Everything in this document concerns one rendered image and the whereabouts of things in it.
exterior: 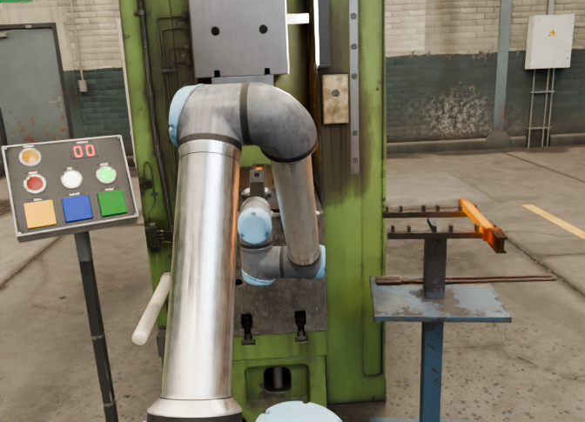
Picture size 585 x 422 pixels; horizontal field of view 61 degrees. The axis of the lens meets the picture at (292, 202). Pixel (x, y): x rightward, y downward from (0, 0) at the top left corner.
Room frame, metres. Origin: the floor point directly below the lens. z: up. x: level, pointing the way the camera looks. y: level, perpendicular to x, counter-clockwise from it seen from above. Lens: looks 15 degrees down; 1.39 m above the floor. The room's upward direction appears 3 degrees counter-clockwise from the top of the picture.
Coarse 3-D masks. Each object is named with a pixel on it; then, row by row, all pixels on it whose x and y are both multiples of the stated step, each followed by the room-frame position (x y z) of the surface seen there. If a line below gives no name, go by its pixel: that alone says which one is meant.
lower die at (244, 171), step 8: (240, 168) 2.04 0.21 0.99; (248, 168) 2.03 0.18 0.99; (264, 168) 1.96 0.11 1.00; (240, 176) 1.88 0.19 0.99; (248, 176) 1.87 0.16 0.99; (240, 184) 1.73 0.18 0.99; (248, 184) 1.73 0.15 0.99; (272, 184) 1.70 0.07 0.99; (240, 192) 1.66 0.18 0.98; (272, 192) 1.66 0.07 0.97; (240, 200) 1.66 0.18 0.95; (272, 200) 1.66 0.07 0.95
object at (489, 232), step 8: (464, 200) 1.62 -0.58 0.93; (464, 208) 1.56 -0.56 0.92; (472, 208) 1.52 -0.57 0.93; (472, 216) 1.46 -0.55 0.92; (480, 216) 1.44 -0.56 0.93; (480, 224) 1.37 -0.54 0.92; (488, 224) 1.35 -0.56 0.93; (488, 232) 1.29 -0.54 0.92; (496, 232) 1.25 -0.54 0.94; (488, 240) 1.29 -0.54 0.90; (496, 240) 1.24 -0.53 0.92; (504, 240) 1.21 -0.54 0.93; (496, 248) 1.23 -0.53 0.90
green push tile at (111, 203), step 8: (104, 192) 1.49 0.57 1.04; (112, 192) 1.50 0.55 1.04; (120, 192) 1.51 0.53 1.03; (104, 200) 1.48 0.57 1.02; (112, 200) 1.48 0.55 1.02; (120, 200) 1.49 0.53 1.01; (104, 208) 1.46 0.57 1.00; (112, 208) 1.47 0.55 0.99; (120, 208) 1.48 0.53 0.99; (104, 216) 1.45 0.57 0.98
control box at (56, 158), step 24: (24, 144) 1.49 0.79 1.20; (48, 144) 1.52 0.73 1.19; (72, 144) 1.54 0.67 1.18; (96, 144) 1.57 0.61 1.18; (120, 144) 1.60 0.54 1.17; (24, 168) 1.45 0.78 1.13; (48, 168) 1.48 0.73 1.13; (72, 168) 1.50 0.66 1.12; (96, 168) 1.53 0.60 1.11; (120, 168) 1.56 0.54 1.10; (24, 192) 1.41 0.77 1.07; (48, 192) 1.44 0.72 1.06; (72, 192) 1.46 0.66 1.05; (96, 192) 1.49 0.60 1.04; (24, 216) 1.38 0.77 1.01; (96, 216) 1.45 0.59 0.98; (120, 216) 1.47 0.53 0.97; (24, 240) 1.39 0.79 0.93
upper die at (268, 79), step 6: (216, 78) 1.65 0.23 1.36; (222, 78) 1.65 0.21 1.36; (228, 78) 1.65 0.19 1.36; (234, 78) 1.66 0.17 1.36; (240, 78) 1.66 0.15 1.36; (246, 78) 1.66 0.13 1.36; (252, 78) 1.66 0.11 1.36; (258, 78) 1.66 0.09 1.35; (264, 78) 1.66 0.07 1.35; (270, 78) 1.66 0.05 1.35; (270, 84) 1.66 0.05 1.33
